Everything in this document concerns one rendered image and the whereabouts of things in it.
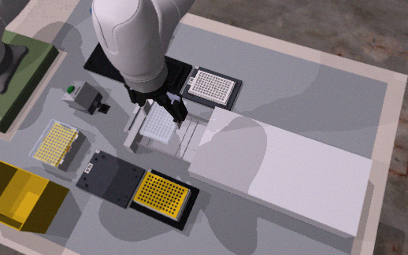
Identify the black multiwell plate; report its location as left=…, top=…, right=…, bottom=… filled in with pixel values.
left=165, top=60, right=185, bottom=89

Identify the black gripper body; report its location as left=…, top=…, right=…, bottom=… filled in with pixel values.
left=134, top=78, right=171, bottom=101

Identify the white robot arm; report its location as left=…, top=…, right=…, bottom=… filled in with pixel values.
left=0, top=0, right=195, bottom=94

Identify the yellow waste bin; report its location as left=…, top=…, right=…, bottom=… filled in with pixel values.
left=0, top=161, right=70, bottom=234

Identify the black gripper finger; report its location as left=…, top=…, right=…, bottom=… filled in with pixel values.
left=124, top=82, right=151, bottom=118
left=153, top=91, right=188, bottom=130

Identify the grey bench mat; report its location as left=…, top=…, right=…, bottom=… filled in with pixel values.
left=0, top=0, right=388, bottom=255

